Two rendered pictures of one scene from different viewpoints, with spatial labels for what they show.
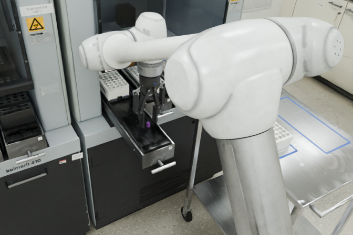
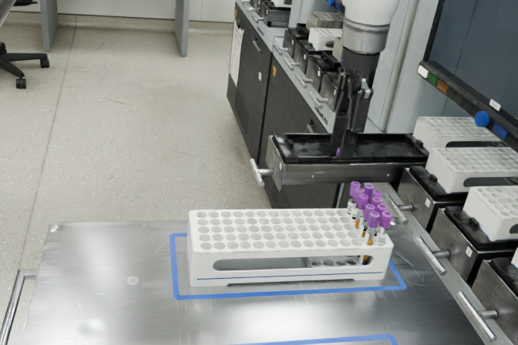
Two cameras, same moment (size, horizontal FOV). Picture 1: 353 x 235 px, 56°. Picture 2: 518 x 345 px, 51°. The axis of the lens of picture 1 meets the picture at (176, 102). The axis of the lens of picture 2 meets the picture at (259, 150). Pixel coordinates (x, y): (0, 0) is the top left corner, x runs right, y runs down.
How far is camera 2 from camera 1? 1.54 m
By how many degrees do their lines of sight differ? 87
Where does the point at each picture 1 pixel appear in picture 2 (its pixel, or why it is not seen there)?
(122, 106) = (400, 148)
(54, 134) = not seen: hidden behind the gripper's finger
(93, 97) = (405, 113)
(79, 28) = not seen: outside the picture
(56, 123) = (373, 112)
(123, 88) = (429, 132)
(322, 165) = (102, 316)
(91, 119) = not seen: hidden behind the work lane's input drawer
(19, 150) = (325, 92)
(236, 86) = not seen: outside the picture
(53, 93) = (386, 65)
